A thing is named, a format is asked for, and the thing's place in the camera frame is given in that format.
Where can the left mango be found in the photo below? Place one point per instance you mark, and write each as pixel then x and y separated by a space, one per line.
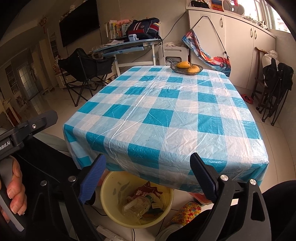
pixel 183 65

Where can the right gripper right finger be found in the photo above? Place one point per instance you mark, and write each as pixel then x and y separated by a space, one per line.
pixel 211 182

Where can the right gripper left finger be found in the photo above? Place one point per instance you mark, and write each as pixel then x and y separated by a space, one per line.
pixel 90 181

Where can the dark fruit basket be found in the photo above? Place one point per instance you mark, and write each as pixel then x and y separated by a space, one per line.
pixel 183 71

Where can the clear plastic bottle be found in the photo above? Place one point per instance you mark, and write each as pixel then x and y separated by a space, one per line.
pixel 137 207

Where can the black folding camp chair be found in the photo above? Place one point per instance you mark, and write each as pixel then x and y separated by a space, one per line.
pixel 79 71

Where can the person's left hand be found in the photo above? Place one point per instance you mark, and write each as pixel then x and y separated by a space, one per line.
pixel 16 190

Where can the blue white checkered tablecloth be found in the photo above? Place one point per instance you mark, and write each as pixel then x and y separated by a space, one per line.
pixel 149 121

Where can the colourful knitted item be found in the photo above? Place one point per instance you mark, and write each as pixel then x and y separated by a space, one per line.
pixel 186 214

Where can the colourful hanging bag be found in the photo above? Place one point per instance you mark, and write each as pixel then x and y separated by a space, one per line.
pixel 217 63

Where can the dark striped backpack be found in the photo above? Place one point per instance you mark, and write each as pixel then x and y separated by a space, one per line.
pixel 144 29

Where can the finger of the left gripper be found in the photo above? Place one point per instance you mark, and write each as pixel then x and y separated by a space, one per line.
pixel 33 126

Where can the blue study desk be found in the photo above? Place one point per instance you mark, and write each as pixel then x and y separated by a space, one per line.
pixel 127 48

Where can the white sack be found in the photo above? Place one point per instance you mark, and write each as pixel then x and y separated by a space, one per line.
pixel 270 61

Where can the row of books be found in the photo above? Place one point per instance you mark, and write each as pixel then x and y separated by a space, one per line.
pixel 116 28

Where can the right mango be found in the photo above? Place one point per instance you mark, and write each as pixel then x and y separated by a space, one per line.
pixel 193 69

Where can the red snack bag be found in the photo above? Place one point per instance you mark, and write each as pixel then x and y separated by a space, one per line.
pixel 145 190

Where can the dark folded chairs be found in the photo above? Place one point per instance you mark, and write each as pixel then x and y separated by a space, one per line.
pixel 272 89

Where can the wall mounted television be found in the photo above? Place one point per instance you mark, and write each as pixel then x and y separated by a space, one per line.
pixel 81 21

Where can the mango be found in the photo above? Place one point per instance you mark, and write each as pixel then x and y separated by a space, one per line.
pixel 193 69
pixel 183 65

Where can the small blue desk device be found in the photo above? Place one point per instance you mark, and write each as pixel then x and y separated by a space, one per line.
pixel 132 37

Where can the white cabinet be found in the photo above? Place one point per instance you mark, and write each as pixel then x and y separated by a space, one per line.
pixel 219 32

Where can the yellow plastic trash basin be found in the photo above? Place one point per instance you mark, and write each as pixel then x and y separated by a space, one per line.
pixel 116 191

